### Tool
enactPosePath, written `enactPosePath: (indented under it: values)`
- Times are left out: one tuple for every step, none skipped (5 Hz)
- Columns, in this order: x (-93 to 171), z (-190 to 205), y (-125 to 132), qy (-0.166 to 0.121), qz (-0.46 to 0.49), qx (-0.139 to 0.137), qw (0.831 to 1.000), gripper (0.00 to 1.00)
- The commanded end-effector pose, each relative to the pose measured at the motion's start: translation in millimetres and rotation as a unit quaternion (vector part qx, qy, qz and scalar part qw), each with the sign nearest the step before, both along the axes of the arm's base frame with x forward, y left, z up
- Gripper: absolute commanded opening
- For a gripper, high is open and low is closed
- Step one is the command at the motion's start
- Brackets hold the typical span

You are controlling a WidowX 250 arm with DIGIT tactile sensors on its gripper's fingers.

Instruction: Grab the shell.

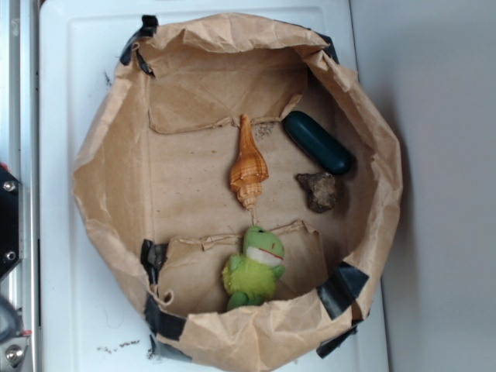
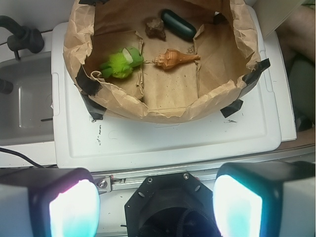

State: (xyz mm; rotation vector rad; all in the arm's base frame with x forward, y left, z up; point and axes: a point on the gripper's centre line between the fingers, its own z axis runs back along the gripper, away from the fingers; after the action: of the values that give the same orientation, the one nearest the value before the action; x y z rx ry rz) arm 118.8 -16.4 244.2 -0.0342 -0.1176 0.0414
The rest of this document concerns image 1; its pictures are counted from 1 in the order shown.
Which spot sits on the orange spiral conch shell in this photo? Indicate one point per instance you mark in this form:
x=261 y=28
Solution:
x=249 y=170

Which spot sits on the brown paper bag bin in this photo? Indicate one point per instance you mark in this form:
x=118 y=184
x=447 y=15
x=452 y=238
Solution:
x=151 y=182

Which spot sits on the brown rough rock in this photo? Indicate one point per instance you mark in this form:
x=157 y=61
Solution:
x=320 y=189

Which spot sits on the dark green oblong case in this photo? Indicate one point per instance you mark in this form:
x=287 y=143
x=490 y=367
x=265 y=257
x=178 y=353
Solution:
x=317 y=143

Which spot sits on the green plush frog toy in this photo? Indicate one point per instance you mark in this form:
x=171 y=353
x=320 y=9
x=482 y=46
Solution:
x=250 y=276

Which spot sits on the black metal bracket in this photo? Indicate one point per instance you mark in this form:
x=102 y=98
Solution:
x=11 y=221

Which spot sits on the aluminium frame rail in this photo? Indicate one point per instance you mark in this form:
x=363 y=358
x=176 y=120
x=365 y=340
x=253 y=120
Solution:
x=20 y=300

